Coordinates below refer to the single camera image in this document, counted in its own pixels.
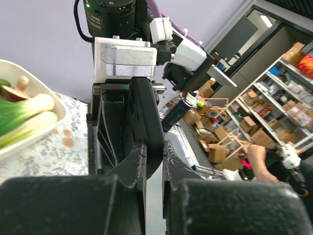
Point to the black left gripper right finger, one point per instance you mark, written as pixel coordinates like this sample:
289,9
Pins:
195,206

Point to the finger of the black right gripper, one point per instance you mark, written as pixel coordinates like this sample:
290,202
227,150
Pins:
114,134

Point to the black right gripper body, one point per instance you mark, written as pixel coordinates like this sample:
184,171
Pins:
96,163

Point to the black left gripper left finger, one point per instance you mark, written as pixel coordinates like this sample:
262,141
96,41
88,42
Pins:
110,204

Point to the black phone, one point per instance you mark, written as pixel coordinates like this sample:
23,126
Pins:
142,123

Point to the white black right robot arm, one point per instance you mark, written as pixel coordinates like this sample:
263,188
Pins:
130,38

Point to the person hand in background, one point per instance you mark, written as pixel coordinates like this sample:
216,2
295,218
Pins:
256,156

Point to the floral tablecloth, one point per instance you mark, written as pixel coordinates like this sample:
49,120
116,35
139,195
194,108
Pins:
64,152

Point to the toy bok choy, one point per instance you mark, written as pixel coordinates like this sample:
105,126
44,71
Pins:
22,119

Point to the toy mushroom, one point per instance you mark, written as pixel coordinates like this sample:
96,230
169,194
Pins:
17,94

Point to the white oval basket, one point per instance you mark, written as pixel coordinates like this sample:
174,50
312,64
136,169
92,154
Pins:
11,72

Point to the storage shelf with boxes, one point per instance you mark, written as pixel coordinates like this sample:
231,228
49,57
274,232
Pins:
277,107

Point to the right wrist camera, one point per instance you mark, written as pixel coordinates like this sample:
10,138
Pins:
116,58

